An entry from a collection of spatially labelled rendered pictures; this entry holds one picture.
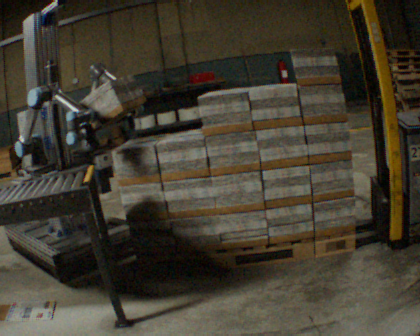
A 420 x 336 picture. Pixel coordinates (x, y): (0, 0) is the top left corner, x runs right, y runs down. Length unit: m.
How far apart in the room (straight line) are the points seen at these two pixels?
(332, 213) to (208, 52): 7.09
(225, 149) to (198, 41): 6.91
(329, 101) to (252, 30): 7.21
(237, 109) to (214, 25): 7.00
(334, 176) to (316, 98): 0.47
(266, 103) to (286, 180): 0.45
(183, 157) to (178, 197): 0.24
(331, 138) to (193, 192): 0.88
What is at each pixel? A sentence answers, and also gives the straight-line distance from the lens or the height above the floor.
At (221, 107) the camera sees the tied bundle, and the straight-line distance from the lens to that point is 2.89.
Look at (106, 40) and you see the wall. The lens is 9.67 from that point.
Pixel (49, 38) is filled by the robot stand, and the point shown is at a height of 1.77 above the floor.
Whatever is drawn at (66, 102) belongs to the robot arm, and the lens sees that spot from 2.97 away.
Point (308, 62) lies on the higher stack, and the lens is 2.84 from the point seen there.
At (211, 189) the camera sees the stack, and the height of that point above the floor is 0.53.
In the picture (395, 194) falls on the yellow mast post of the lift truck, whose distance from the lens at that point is 2.83.
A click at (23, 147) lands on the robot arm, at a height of 0.99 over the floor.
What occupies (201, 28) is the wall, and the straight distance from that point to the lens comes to 9.76.
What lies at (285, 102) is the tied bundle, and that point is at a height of 0.97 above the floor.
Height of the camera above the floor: 1.26
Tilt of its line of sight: 12 degrees down
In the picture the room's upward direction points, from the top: 9 degrees counter-clockwise
